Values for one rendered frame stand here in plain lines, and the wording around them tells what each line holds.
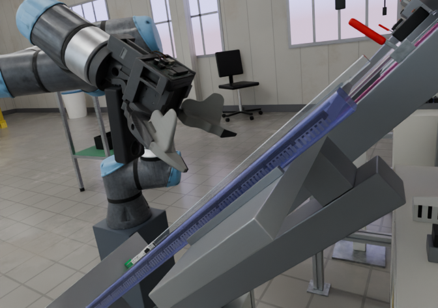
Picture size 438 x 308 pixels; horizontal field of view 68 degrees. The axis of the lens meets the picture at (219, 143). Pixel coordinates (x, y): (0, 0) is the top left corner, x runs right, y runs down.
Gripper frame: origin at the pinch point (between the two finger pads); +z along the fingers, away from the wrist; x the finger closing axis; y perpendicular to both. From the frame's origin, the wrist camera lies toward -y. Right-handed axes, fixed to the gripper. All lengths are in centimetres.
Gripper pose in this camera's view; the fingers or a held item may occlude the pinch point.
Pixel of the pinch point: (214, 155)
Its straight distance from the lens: 43.9
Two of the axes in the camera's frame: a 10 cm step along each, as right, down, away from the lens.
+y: 4.2, -7.7, -4.8
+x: 4.2, -3.0, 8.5
